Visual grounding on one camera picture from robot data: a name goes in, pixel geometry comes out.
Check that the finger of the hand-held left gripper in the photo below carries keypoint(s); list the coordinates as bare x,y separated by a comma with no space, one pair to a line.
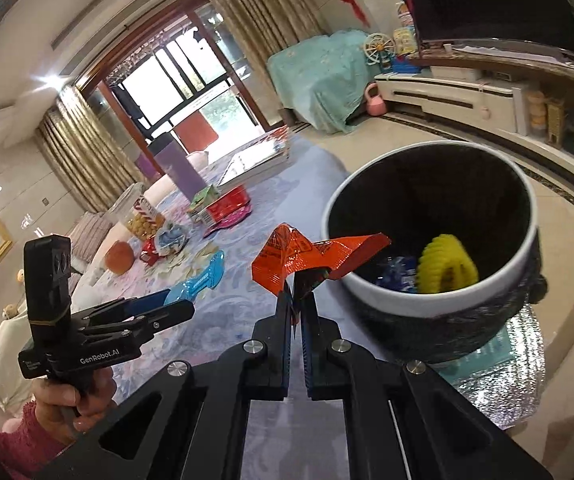
137,304
172,314

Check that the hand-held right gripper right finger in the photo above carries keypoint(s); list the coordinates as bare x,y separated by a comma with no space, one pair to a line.
312,330

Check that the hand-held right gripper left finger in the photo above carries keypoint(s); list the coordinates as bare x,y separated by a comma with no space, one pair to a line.
282,320

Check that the light blue wrapper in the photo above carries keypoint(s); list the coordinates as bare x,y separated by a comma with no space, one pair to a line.
197,280

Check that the orange red foil wrapper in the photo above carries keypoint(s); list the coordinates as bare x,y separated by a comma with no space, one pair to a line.
287,255

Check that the blue snack packet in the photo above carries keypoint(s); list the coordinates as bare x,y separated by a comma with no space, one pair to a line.
397,272

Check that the yellow crinkled wrapper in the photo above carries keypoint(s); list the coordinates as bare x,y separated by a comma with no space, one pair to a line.
447,265

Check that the white bin with black bag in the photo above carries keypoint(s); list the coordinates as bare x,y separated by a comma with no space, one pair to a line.
442,195

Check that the person's left forearm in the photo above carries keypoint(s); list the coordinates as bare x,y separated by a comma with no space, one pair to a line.
17,450

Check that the person's left hand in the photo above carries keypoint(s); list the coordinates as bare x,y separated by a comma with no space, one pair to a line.
57,402

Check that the small teddy bear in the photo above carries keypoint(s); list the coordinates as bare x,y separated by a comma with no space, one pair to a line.
19,275
9,311

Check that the red apple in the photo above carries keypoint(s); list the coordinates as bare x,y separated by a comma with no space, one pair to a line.
118,258

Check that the small red snack packet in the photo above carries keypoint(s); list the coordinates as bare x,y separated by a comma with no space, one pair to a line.
149,256

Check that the pink striped cushion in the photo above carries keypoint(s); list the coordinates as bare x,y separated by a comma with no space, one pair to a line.
89,235

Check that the crumpled floral paper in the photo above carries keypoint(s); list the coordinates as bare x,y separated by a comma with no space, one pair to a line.
172,237

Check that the pale covered sofa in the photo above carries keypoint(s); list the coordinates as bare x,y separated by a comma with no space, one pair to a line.
7,355

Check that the clear jar of yellow balls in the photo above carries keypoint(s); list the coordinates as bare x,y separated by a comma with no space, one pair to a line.
139,217

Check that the pink foil wrapper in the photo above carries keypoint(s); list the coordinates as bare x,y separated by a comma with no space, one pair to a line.
239,221

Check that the small green box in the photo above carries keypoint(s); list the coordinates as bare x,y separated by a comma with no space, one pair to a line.
202,202

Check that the gold curtain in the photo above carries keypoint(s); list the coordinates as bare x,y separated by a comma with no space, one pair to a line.
82,155
267,5

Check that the purple thermos bottle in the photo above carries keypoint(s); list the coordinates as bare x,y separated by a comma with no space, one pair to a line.
179,167

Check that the colourful book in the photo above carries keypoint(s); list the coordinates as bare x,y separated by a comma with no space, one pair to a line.
257,157

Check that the flat teal box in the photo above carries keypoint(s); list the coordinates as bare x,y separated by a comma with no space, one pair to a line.
482,360

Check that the silver foil mat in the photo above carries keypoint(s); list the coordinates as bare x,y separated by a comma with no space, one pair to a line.
512,385

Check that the wooden framed balcony door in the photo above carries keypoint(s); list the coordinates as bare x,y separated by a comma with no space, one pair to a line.
167,80

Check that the pink kettlebell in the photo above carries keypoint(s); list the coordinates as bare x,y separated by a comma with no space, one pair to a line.
376,106

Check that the teal cloth covered furniture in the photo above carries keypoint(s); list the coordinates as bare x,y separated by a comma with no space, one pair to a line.
317,75

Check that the white television cabinet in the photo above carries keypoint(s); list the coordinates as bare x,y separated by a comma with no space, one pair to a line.
437,95

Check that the blue toy set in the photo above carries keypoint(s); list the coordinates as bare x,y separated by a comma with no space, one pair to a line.
402,65

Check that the toy ferris wheel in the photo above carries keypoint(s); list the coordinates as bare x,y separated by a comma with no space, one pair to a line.
379,47

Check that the stack of yellow containers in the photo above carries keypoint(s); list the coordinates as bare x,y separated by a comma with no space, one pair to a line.
537,112

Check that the tan woven box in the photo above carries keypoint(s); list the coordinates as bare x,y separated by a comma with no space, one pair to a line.
556,122

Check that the pink toy house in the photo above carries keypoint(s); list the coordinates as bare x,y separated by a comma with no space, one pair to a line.
403,12

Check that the black television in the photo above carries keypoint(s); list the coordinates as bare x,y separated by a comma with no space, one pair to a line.
492,0

